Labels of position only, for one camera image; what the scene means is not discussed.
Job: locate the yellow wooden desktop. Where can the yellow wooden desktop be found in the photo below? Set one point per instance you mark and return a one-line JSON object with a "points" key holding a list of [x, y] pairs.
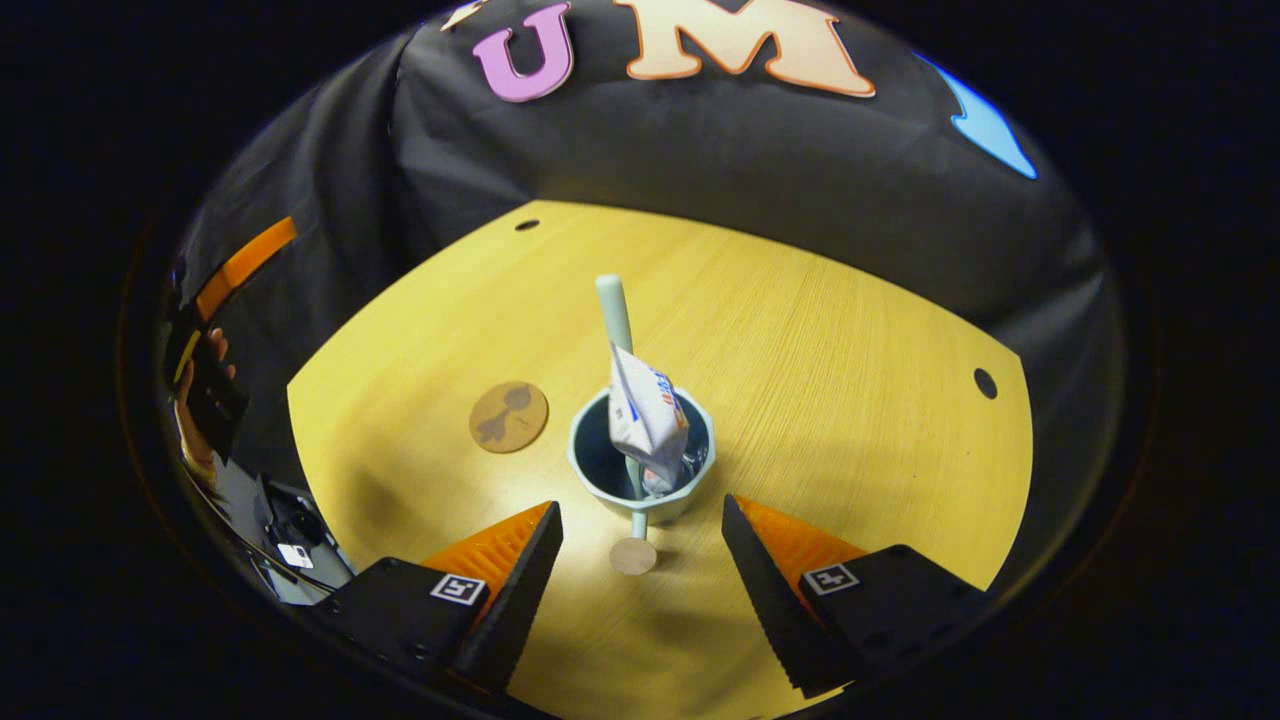
{"points": [[850, 400]]}

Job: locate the brown round coaster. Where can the brown round coaster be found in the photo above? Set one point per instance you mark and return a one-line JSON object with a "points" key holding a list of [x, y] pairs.
{"points": [[509, 417]]}

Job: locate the grey device with white label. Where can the grey device with white label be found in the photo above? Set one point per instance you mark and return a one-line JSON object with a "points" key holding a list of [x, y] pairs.
{"points": [[290, 545]]}

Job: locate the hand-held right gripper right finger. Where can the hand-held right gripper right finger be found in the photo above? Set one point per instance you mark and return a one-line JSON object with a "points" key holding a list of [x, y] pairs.
{"points": [[765, 590]]}

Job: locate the black backdrop cloth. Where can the black backdrop cloth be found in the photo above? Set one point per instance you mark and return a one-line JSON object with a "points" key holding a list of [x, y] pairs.
{"points": [[750, 180]]}

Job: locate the pale green toothbrush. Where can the pale green toothbrush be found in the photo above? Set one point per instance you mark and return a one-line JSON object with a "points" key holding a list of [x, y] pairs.
{"points": [[614, 310]]}

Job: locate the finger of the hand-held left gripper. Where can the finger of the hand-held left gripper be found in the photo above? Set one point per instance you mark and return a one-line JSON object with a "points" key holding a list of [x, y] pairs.
{"points": [[245, 265]]}

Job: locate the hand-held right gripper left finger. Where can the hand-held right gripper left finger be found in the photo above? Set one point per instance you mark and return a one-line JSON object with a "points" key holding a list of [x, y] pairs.
{"points": [[515, 600]]}

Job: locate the white toothpaste tube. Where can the white toothpaste tube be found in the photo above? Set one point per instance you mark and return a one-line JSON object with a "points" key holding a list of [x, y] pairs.
{"points": [[645, 410]]}

